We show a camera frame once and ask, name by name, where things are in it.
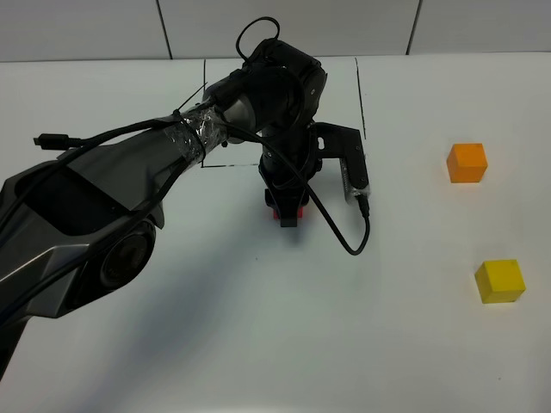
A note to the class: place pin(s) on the orange block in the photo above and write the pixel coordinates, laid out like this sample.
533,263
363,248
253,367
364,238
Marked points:
466,163

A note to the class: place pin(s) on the red block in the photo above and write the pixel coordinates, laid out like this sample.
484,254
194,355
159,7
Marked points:
299,213

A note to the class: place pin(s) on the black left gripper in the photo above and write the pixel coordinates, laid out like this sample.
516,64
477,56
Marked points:
289,160

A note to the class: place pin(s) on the yellow block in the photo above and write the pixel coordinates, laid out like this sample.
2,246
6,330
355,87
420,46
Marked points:
499,281

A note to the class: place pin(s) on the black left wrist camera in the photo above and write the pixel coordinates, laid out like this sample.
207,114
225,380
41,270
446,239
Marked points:
345,144

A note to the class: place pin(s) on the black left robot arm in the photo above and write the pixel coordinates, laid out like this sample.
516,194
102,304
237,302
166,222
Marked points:
79,227

